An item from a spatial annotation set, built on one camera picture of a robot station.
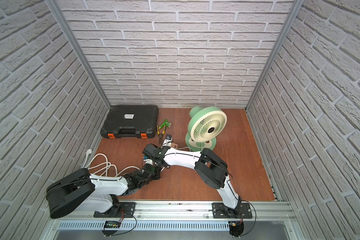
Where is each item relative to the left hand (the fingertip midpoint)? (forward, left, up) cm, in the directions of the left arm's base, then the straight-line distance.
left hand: (160, 164), depth 89 cm
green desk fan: (+10, -25, +26) cm, 37 cm away
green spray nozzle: (+31, -1, +2) cm, 31 cm away
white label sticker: (+34, +25, +7) cm, 42 cm away
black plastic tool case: (+29, +22, +7) cm, 37 cm away
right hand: (+7, -3, +4) cm, 9 cm away
